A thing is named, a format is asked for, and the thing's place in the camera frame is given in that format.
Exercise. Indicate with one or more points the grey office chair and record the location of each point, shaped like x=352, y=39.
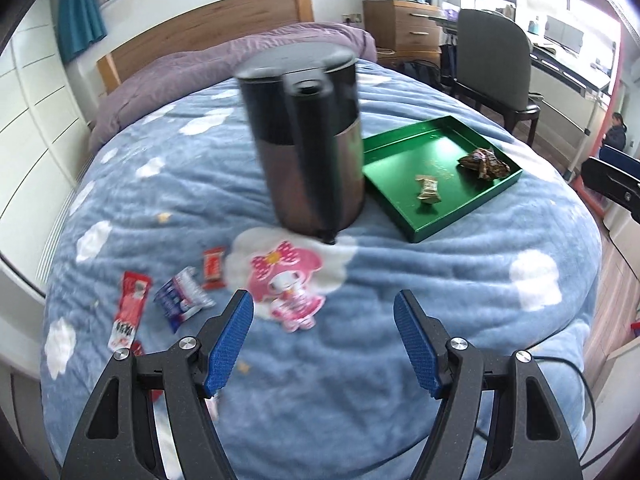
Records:
x=490, y=50

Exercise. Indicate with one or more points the gold wrapped candy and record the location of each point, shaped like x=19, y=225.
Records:
x=428, y=190

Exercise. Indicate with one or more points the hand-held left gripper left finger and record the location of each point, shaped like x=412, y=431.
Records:
x=230, y=345

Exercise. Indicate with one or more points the blue and white snack packet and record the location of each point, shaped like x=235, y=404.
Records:
x=180, y=300

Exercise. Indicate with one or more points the purple pillow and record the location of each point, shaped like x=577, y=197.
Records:
x=200, y=67

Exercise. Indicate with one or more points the white desk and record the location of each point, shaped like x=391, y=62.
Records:
x=570, y=67

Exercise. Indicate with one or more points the black chair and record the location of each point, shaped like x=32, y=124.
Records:
x=610, y=180

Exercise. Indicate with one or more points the black and brown electric kettle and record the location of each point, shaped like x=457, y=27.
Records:
x=300, y=160

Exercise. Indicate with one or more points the wooden headboard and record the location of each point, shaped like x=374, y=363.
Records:
x=200, y=22

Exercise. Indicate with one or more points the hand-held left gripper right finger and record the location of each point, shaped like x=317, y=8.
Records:
x=415, y=345

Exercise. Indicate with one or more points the blue cloud printed blanket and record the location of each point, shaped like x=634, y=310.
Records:
x=425, y=285

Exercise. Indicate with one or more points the teal curtain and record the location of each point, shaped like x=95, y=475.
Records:
x=80, y=10

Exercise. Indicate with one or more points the wooden drawer cabinet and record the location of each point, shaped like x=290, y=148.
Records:
x=400, y=25

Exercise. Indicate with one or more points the wall socket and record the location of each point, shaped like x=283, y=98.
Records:
x=352, y=17

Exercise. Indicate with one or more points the computer monitor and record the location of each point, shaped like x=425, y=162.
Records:
x=564, y=34

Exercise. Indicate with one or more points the green rectangular tray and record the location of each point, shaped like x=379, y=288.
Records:
x=440, y=150

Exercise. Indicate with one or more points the brown wrapped snack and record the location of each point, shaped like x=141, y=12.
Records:
x=484, y=162

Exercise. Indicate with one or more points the small red snack packet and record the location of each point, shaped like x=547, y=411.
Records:
x=213, y=267

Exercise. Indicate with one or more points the long red snack packet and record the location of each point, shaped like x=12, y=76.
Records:
x=130, y=310

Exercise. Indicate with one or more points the white wardrobe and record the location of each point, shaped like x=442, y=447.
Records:
x=35, y=135

